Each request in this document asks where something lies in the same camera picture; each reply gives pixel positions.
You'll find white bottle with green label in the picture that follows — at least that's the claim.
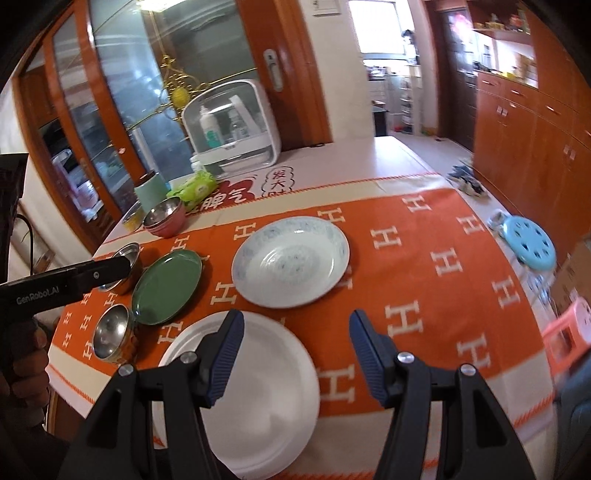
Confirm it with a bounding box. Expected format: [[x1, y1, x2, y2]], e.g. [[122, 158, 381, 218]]
[[199, 106, 222, 149]]

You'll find wooden cabinet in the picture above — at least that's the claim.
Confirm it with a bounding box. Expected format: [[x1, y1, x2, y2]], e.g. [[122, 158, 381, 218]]
[[470, 0, 591, 261]]

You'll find glass bowl with yellow contents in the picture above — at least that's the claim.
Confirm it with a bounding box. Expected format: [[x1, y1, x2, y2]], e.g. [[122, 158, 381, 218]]
[[121, 202, 148, 234]]

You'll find orange patterned blanket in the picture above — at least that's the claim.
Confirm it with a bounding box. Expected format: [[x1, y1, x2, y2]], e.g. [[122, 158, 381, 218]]
[[48, 175, 557, 477]]

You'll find green plate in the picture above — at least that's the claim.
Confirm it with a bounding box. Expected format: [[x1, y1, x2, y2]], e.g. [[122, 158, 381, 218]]
[[131, 249, 205, 326]]

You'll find pile of shoes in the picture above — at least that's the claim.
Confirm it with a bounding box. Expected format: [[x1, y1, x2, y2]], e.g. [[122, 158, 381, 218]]
[[445, 161, 491, 200]]

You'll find gold-sided steel bowl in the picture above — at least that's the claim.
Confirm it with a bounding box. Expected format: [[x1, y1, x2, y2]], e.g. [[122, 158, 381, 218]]
[[93, 304, 140, 365], [98, 242, 145, 296]]

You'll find wooden glass sliding door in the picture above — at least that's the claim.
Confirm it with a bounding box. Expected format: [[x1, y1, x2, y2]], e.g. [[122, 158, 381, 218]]
[[18, 0, 259, 245]]

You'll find blue plastic stool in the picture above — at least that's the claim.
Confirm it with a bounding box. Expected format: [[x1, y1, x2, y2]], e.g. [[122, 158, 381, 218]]
[[501, 215, 557, 271]]

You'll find golden ornament rack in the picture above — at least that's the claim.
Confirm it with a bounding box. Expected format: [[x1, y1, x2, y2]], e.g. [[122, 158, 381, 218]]
[[127, 54, 209, 136]]

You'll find green wet wipes pack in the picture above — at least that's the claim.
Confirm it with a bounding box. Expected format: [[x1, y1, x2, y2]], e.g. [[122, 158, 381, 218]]
[[165, 170, 219, 208]]

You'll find white plate with blue pattern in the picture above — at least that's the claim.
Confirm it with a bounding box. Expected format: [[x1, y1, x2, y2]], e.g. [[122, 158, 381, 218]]
[[231, 216, 351, 309]]

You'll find silver door handle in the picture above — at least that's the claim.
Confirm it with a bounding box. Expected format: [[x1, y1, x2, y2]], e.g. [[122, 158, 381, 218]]
[[263, 48, 285, 92]]

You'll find small white container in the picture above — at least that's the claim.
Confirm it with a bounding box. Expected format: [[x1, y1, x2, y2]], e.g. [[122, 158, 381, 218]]
[[190, 154, 223, 181]]

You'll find large plain white plate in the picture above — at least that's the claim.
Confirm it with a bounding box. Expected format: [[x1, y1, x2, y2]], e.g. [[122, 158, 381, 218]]
[[157, 310, 321, 477]]

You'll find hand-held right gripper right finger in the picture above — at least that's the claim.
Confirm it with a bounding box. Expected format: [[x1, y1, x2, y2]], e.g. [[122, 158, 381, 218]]
[[348, 310, 536, 480]]

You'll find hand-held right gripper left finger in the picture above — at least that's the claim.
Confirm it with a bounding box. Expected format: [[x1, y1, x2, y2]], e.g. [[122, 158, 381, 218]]
[[60, 309, 245, 480]]

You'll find pink plastic stool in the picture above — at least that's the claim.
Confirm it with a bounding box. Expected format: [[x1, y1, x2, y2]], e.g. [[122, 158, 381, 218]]
[[540, 298, 591, 372]]

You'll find white red printed table cover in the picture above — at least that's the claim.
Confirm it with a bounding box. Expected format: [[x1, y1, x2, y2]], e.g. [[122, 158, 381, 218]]
[[182, 164, 297, 217]]

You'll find mint green canister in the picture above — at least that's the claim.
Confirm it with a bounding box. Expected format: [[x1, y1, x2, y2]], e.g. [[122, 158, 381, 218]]
[[134, 171, 170, 217]]

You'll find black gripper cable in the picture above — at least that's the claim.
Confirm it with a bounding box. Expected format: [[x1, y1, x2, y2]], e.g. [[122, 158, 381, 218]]
[[15, 213, 37, 274]]

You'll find person's left hand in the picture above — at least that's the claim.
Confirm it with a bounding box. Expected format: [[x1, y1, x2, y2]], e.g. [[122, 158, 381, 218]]
[[0, 320, 52, 437]]

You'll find dark entrance door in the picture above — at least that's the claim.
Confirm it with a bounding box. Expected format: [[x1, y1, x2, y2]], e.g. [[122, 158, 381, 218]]
[[442, 9, 479, 149]]

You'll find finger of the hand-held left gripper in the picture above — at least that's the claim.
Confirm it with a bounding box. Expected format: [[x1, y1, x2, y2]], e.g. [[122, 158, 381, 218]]
[[68, 255, 133, 295]]

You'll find white sterilizer cabinet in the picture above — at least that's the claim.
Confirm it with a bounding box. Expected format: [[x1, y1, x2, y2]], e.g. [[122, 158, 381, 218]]
[[181, 79, 282, 179]]

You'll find cardboard box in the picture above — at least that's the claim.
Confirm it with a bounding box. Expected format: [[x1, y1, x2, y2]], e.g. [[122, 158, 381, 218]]
[[549, 234, 591, 311]]

